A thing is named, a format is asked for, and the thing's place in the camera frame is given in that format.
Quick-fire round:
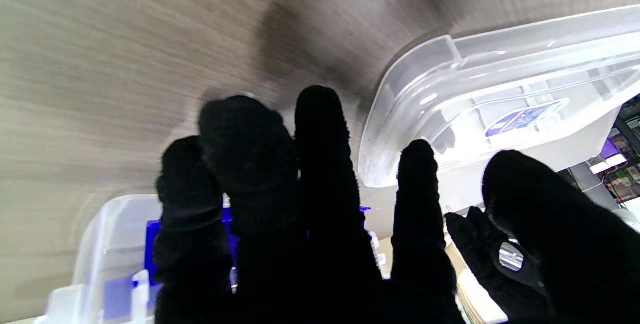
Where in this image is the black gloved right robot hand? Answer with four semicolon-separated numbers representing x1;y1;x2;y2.
152;85;640;324

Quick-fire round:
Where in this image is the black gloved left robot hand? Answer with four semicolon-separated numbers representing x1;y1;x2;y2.
445;206;556;324

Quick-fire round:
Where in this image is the clear container with blue clips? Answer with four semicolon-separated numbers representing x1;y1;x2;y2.
35;194;388;324

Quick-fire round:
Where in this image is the large clear lid blue sticker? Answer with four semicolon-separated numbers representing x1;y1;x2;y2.
359;5;640;215

